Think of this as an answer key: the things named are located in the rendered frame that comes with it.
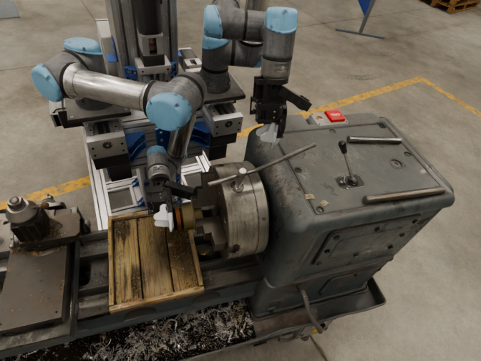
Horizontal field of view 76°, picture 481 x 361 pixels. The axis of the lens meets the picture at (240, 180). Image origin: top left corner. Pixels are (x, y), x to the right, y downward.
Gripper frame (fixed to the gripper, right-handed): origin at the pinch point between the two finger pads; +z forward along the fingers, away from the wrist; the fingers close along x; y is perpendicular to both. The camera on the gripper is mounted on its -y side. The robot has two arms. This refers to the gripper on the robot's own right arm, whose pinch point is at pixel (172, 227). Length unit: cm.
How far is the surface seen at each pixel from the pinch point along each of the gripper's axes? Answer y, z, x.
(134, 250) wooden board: 13.8, -5.5, -19.7
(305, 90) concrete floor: -179, -233, -108
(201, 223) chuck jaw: -8.7, 1.7, 2.1
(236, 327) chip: -22, 20, -53
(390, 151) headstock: -76, -6, 17
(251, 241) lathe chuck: -22.1, 11.6, 3.6
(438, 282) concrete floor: -180, 8, -108
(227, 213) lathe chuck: -15.3, 6.0, 12.2
